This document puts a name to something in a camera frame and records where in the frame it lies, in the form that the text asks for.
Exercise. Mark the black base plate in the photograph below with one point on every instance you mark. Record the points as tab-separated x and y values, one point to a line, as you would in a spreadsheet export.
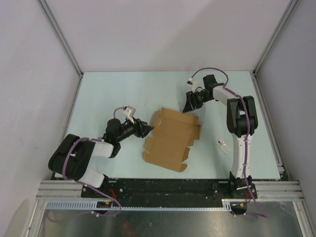
216	188

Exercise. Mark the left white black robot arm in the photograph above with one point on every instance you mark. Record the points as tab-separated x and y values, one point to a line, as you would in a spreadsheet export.
72	157

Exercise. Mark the grey slotted cable duct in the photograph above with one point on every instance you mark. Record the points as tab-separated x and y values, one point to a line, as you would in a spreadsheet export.
103	205

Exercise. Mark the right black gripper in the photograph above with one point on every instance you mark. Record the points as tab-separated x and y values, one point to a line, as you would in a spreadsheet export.
191	97

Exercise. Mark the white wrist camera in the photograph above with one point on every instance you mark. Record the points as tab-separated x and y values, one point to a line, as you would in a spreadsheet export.
129	112
193	83

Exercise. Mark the right aluminium frame post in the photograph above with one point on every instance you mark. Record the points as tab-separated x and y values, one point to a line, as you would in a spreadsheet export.
286	16

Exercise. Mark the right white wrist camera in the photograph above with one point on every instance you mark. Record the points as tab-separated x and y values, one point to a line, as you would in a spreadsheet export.
193	83

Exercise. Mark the brown cardboard box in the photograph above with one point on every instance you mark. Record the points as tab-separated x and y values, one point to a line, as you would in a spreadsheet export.
173	134

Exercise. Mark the left aluminium frame post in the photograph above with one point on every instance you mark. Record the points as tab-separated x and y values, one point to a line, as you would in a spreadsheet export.
59	34

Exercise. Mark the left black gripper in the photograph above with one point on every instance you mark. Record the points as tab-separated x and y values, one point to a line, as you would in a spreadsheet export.
141	129

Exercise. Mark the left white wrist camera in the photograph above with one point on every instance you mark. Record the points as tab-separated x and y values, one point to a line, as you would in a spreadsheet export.
129	112

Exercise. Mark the aluminium frame post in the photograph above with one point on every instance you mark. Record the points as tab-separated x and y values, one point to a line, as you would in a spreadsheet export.
59	34
286	16

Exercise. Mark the aluminium rail beam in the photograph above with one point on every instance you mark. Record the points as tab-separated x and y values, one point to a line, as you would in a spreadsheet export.
266	190

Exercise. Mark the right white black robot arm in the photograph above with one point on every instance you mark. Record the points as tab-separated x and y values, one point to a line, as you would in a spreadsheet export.
241	120

